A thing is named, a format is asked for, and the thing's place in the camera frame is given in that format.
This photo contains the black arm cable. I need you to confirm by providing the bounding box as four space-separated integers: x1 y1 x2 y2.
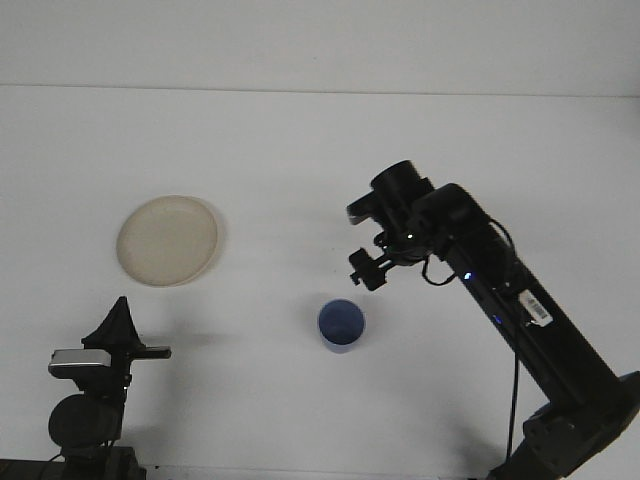
504 347 524 464

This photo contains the pale blue cup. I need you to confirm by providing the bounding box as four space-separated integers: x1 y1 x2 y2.
317 298 367 355

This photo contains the pale round plate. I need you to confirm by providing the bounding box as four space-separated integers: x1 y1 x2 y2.
115 194 225 289

